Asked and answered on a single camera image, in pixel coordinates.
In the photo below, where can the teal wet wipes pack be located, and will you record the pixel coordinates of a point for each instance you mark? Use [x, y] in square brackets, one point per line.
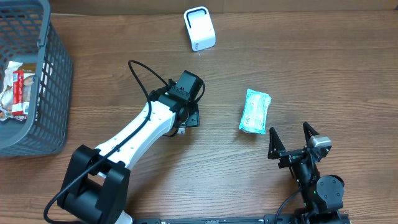
[255, 112]

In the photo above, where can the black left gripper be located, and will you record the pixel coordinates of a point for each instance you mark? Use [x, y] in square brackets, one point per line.
[193, 119]

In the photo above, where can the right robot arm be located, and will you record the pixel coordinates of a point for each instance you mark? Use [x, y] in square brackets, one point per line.
[322, 195]

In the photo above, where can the brown cookie snack bag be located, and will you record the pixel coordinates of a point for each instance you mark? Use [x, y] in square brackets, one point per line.
[7, 91]

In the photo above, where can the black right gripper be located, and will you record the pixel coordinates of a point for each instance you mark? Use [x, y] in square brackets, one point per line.
[290, 157]

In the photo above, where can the white barcode scanner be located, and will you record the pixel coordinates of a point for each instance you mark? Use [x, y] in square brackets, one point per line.
[200, 28]

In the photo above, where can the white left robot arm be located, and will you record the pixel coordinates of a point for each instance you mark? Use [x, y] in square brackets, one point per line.
[96, 182]

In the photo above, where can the red snack bar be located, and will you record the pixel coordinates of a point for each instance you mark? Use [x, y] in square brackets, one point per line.
[22, 84]

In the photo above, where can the grey plastic mesh basket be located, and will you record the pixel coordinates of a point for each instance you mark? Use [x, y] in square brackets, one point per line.
[36, 81]

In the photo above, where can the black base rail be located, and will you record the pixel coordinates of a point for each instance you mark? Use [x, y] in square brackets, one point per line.
[217, 221]

